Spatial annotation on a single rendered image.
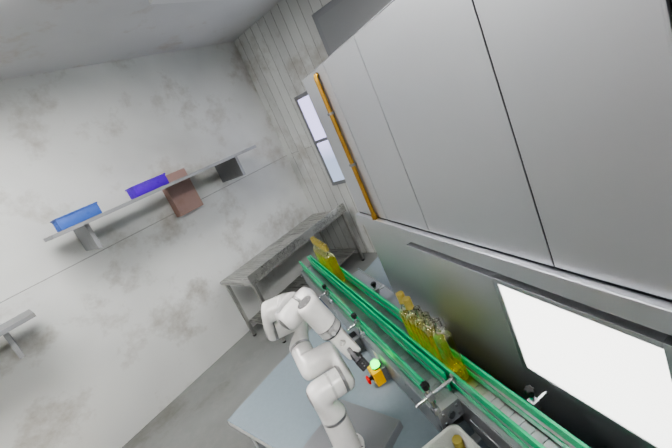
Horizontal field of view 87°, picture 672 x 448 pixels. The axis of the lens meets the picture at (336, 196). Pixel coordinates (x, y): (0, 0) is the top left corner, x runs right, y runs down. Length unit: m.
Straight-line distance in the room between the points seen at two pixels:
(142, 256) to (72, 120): 1.41
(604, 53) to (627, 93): 0.07
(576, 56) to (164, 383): 4.13
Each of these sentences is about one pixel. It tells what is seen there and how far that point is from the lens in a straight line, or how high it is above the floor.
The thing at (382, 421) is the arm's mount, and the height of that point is 0.79.
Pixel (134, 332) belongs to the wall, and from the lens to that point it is 4.09.
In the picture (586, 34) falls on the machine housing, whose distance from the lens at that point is 0.73.
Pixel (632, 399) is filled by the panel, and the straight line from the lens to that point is 1.12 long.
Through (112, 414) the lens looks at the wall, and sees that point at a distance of 4.21.
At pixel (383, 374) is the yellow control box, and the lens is 1.80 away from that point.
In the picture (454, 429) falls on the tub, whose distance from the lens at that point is 1.47.
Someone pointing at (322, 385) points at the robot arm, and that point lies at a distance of 1.40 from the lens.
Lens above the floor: 1.94
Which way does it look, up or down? 13 degrees down
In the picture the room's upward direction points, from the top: 24 degrees counter-clockwise
